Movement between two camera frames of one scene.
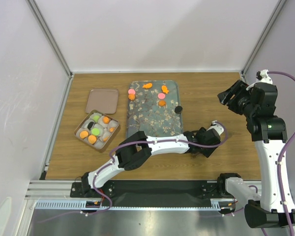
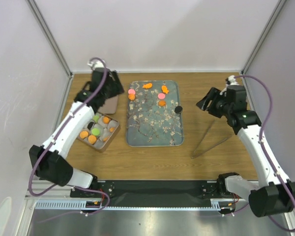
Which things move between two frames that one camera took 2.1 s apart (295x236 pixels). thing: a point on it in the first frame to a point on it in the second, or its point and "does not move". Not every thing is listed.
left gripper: (207, 151) to (117, 87)
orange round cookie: (92, 139) does not move
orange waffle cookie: (105, 119) does not move
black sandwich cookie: (90, 125) does not move
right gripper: (238, 89) to (213, 94)
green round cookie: (96, 118) does not move
